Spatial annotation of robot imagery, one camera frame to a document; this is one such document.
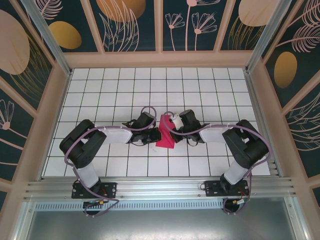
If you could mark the long aluminium mounting rail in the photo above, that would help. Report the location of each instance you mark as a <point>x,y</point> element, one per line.
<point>160,187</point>

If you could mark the wall panel feather and gold oval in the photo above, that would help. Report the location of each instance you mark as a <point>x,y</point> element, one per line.
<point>285,70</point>

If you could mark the wall panel pink circle gold lines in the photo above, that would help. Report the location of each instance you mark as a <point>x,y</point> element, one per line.
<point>250,12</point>

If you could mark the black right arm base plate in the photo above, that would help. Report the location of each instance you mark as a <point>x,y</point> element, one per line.
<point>211,188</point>

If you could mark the wall panel gold circle feathers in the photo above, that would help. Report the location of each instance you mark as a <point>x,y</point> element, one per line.
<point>120,12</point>

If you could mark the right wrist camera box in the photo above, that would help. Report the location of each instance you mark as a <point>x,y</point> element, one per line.
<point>176,121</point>

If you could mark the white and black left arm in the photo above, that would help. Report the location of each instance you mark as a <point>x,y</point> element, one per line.
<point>87,175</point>

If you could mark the grey metal sheet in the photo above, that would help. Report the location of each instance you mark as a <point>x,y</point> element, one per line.
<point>160,225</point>

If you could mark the wall panel with gold oval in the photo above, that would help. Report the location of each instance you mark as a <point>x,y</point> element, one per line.
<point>65,35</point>

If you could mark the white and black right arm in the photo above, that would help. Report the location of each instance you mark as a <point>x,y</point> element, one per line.
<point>236,175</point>

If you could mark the aluminium table side rail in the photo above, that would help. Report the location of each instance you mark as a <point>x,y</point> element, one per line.
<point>275,172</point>

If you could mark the pink paper sheet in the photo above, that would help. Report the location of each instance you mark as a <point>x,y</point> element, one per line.
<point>165,140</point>

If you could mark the aluminium corner post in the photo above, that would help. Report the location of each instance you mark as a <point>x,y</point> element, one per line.
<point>53,42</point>
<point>265,37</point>

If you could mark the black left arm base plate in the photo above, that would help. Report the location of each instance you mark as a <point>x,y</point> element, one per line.
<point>110,190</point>

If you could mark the wall panel with pink flowers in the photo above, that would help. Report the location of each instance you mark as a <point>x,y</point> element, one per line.
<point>180,37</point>

